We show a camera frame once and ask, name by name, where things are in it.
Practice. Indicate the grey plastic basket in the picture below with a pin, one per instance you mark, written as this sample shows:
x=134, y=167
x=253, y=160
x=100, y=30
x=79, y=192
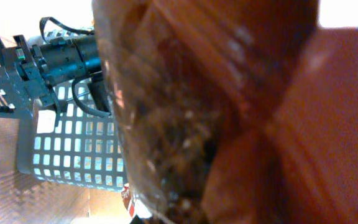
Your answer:
x=74, y=148

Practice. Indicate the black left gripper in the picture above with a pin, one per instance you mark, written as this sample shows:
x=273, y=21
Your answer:
x=51, y=72

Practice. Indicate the red Top chocolate bar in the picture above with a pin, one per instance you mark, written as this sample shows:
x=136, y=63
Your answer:
x=234, y=111

